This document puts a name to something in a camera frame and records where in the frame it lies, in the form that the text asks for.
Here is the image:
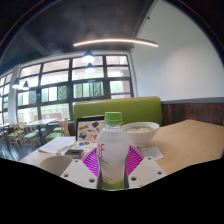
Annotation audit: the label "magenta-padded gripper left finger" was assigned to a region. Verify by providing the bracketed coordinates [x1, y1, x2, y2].
[60, 145, 103, 191]

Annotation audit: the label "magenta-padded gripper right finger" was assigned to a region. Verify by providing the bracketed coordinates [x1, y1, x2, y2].
[124, 144, 168, 190]

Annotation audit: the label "clear green-capped drink bottle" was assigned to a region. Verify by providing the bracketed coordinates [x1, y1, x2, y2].
[95, 111, 131, 191]

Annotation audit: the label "small dark flat case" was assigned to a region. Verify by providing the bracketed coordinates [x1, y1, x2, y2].
[64, 148, 85, 160]

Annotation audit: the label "patterned paper cup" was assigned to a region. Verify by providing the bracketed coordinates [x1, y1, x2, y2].
[39, 155, 75, 177]

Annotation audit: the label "colourful sticker sheet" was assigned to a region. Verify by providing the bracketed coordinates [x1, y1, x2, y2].
[71, 139, 98, 151]

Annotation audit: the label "white paper sheets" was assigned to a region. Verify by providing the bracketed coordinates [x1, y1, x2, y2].
[38, 135, 77, 155]

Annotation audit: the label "white ceramic bowl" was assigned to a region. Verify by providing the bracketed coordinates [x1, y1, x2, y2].
[121, 121, 161, 148]

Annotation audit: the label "sticker-covered laptop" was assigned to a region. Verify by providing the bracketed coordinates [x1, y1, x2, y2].
[75, 115, 106, 143]

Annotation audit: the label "light wooden dining table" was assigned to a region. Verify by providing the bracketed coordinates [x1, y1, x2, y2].
[24, 118, 60, 141]

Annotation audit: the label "wooden green-seated chairs group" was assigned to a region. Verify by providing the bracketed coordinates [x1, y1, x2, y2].
[0, 118, 71, 152]

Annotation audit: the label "green upholstered bench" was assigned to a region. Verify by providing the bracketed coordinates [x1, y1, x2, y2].
[73, 96, 163, 133]

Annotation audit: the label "large black-framed window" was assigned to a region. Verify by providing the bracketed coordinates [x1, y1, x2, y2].
[0, 54, 135, 125]

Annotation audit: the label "black pendant lamps group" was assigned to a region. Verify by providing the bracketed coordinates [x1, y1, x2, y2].
[11, 49, 97, 92]

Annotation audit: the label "long curved linear light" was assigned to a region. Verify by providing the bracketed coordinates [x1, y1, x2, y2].
[72, 37, 160, 49]

